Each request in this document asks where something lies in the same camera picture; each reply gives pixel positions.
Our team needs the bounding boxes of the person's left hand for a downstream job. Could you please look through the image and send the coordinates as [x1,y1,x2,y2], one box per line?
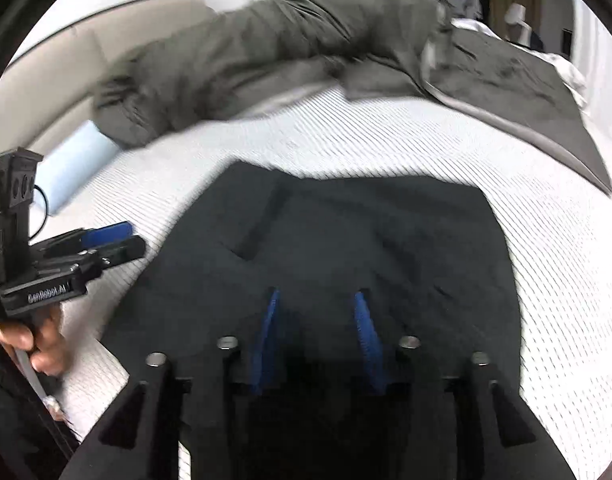
[0,304,72,377]

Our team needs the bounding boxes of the black cable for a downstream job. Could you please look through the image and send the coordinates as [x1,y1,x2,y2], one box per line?
[27,184,51,242]

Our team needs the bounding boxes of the dark grey duvet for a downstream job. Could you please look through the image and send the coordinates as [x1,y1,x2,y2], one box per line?
[92,0,612,193]

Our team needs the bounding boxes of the light blue pillow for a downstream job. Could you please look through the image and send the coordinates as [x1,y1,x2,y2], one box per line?
[34,120,121,216]

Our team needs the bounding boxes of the beige upholstered headboard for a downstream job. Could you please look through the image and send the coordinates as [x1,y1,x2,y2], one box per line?
[0,0,215,155]

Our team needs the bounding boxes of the black camera box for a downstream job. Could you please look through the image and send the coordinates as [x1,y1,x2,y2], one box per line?
[0,148,43,214]

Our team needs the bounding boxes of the black pants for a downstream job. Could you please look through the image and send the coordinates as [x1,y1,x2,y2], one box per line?
[102,162,521,479]

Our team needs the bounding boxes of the white mesh mattress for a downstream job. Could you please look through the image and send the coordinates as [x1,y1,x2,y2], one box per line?
[31,88,612,479]

